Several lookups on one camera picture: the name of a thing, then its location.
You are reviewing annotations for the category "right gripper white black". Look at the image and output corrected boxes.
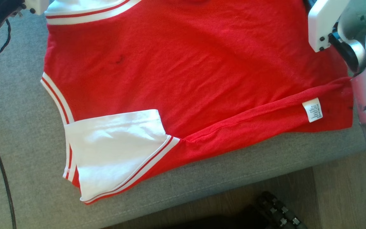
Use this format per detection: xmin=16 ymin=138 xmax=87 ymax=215
xmin=308 ymin=0 xmax=360 ymax=73

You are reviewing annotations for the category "red white basketball jersey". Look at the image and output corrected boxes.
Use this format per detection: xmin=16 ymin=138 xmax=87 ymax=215
xmin=40 ymin=0 xmax=354 ymax=205

